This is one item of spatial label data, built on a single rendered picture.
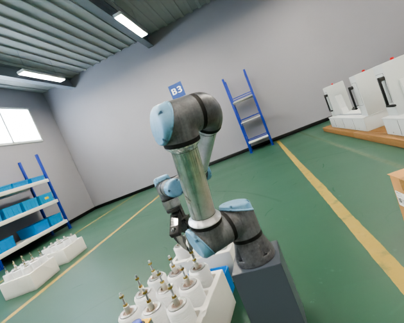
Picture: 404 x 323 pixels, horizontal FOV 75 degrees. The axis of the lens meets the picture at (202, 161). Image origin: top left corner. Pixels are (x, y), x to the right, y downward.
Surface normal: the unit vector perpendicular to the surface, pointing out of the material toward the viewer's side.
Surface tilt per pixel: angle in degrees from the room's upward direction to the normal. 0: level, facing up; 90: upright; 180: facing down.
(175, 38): 90
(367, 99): 90
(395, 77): 90
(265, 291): 90
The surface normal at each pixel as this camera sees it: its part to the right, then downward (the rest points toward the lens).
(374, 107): -0.20, 0.16
